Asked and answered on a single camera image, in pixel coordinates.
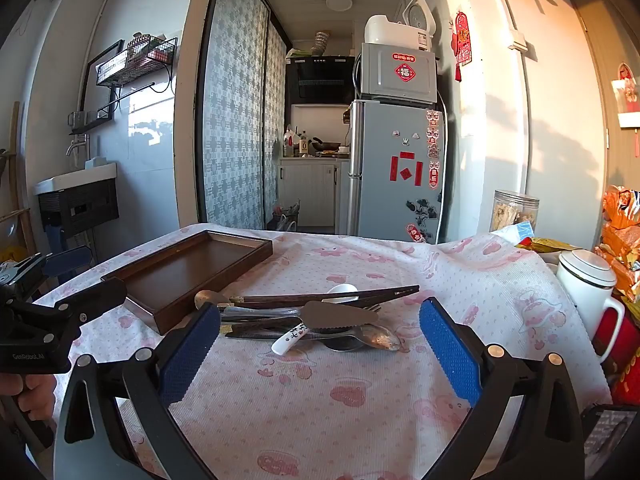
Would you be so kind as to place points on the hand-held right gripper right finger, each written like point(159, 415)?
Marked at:
point(450, 355)

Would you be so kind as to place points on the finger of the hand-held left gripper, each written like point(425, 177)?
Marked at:
point(95, 299)
point(67, 261)

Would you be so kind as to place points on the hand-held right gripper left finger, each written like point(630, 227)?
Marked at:
point(190, 355)

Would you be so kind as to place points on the metal spoon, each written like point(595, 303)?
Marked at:
point(342, 346)
point(205, 299)
point(380, 337)

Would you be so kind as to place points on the dark wooden tray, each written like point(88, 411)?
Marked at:
point(190, 272)

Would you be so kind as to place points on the metal fork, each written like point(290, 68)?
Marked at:
point(374, 306)

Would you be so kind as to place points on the white ceramic spoon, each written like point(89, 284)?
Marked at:
point(342, 292)

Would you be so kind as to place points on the person's left hand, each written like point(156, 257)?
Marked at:
point(40, 392)

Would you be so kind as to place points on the white sink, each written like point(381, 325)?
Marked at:
point(75, 177)

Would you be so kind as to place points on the metal faucet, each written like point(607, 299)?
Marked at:
point(77, 145)

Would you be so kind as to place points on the pink printed tablecloth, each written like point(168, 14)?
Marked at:
point(300, 410)

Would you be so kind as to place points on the blue white packet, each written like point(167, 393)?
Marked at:
point(515, 234)

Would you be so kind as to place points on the yellow snack packet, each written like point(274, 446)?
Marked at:
point(547, 245)

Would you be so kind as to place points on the white lidded mug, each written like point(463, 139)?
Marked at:
point(585, 290)

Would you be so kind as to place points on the clear plastic jar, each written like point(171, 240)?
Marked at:
point(515, 210)

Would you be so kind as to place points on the plastic bags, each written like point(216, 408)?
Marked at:
point(284, 219)

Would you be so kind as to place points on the grey refrigerator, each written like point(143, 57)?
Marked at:
point(385, 185)

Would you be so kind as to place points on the white kitchen cabinet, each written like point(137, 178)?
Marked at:
point(310, 190)

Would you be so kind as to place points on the orange snack packets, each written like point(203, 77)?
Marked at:
point(622, 230)

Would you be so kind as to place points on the patterned sliding door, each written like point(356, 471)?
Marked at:
point(275, 120)
point(232, 110)

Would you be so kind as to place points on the white plastic jug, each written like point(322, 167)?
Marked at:
point(288, 141)

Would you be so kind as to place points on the sauce bottle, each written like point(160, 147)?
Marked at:
point(303, 144)

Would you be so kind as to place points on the black wok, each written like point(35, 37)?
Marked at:
point(322, 146)

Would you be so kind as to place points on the grey microwave oven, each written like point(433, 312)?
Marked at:
point(395, 72)

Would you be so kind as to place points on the black range hood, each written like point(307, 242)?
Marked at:
point(320, 80)

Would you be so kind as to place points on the red hanging decoration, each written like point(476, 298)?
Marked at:
point(462, 42)

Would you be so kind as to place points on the white rice cooker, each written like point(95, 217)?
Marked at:
point(395, 30)

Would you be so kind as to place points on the round ceiling lamp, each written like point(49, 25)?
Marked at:
point(339, 2)

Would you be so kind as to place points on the white wall socket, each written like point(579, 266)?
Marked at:
point(518, 40)

